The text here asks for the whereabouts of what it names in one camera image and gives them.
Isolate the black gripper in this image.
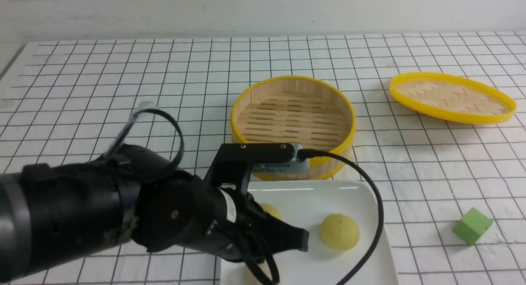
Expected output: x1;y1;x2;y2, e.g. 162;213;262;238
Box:
181;190;309;263

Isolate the yellow steamed bun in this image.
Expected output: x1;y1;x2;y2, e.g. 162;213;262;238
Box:
321;213;360;251
260;203;282;220

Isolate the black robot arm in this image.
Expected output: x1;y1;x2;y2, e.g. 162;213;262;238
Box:
1;143;309;283

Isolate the white square plate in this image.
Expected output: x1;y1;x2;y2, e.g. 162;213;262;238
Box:
220;180;399;285

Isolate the bamboo steamer basket yellow rim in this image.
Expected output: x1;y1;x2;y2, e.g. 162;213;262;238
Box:
230;76;357;159

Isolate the green cube block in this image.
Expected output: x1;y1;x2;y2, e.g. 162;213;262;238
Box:
452;208;493;246

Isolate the yellow rimmed bamboo steamer lid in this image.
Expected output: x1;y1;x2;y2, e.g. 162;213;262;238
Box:
389;72;517;125

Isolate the black camera cable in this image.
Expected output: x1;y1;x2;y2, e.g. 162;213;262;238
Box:
103;102;385;285

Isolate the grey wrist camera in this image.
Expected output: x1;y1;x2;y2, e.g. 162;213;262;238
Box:
204;143;309;193

